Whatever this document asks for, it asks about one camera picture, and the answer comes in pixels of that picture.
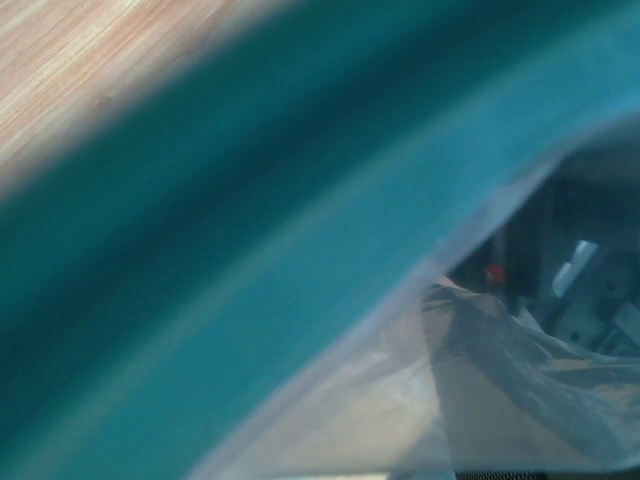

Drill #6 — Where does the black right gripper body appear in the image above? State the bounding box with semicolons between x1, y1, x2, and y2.
449;144;639;357

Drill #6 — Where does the blue zip top bag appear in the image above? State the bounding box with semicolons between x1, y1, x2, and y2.
1;1;639;479

